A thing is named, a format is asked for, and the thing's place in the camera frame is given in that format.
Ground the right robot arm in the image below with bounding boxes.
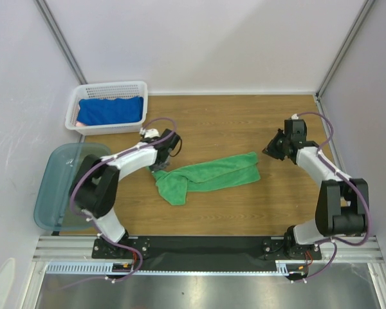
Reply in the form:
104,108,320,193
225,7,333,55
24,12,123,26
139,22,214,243
262,114,371,259

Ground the green towel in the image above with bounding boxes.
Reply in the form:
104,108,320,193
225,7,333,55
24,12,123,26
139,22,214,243
152,151,261,206

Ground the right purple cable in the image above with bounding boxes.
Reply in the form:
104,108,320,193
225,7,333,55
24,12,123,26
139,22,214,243
289,111,372,284

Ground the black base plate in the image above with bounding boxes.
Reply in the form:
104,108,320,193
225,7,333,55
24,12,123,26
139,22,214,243
91,235,322,272

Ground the aluminium frame post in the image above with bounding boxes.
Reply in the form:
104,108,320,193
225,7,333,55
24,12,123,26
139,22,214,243
316,0,376,98
33,0,87,85

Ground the white perforated plastic basket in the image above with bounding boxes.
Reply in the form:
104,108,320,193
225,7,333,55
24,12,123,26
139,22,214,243
65,81,148,136

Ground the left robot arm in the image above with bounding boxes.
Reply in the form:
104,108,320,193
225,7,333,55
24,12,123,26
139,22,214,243
69,129,181,258

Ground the blue translucent plastic tub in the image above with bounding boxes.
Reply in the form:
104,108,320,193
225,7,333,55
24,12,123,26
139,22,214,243
33,142,111,232

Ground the left aluminium frame post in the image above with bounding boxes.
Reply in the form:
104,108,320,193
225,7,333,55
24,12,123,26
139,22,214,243
33,0,87,85

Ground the slotted aluminium rail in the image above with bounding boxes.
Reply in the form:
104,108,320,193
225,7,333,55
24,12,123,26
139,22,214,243
33,236,383,282

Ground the purple cable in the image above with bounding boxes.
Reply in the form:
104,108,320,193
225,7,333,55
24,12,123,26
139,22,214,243
51,117,178,290
289,111,372,284

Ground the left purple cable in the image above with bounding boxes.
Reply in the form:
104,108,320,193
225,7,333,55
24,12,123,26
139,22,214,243
51,117,178,290

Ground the right aluminium frame post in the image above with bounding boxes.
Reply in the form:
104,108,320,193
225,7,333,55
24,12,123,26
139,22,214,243
316,0,376,98

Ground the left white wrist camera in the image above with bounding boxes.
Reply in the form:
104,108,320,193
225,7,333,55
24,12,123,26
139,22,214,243
139,128,160,139

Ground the blue towel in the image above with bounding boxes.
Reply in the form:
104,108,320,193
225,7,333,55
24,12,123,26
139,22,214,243
77,97,144,126

